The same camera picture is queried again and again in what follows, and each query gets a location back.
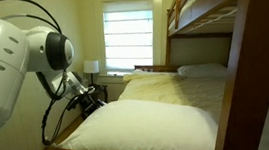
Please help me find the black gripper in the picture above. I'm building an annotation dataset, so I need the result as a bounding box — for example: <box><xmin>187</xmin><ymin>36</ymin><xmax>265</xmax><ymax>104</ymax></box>
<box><xmin>75</xmin><ymin>86</ymin><xmax>109</xmax><ymax>121</ymax></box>

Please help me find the large white pillow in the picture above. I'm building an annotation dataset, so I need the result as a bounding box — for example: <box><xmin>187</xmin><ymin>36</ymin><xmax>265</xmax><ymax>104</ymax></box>
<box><xmin>52</xmin><ymin>90</ymin><xmax>222</xmax><ymax>150</ymax></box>

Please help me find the small white pillow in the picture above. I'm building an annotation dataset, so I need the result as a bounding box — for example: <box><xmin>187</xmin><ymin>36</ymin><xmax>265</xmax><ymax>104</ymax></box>
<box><xmin>176</xmin><ymin>60</ymin><xmax>229</xmax><ymax>83</ymax></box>

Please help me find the dark wooden side table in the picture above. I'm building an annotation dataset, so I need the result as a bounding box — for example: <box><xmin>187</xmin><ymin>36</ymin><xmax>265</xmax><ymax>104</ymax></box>
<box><xmin>88</xmin><ymin>83</ymin><xmax>110</xmax><ymax>106</ymax></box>

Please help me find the white shade table lamp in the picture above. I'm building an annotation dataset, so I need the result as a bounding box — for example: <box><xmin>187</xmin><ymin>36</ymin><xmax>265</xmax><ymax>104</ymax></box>
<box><xmin>82</xmin><ymin>58</ymin><xmax>102</xmax><ymax>88</ymax></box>

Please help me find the window with blinds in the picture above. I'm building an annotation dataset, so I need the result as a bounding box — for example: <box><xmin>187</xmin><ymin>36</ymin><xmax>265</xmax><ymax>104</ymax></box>
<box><xmin>99</xmin><ymin>0</ymin><xmax>161</xmax><ymax>74</ymax></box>

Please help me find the yellow striped bed sheet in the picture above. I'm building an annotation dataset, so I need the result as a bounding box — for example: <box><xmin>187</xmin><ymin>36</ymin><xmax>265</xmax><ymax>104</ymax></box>
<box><xmin>113</xmin><ymin>59</ymin><xmax>232</xmax><ymax>135</ymax></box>

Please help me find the upper bunk mattress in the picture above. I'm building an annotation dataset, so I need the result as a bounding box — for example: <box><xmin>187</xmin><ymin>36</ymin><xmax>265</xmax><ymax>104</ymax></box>
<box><xmin>165</xmin><ymin>0</ymin><xmax>241</xmax><ymax>37</ymax></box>

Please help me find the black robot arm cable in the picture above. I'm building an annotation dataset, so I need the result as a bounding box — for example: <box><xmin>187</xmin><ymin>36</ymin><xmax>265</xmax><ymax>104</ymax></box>
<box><xmin>0</xmin><ymin>0</ymin><xmax>110</xmax><ymax>150</ymax></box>

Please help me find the wooden bunk bed frame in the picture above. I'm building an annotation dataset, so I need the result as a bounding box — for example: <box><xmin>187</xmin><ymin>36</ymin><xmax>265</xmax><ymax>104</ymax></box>
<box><xmin>14</xmin><ymin>0</ymin><xmax>269</xmax><ymax>150</ymax></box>

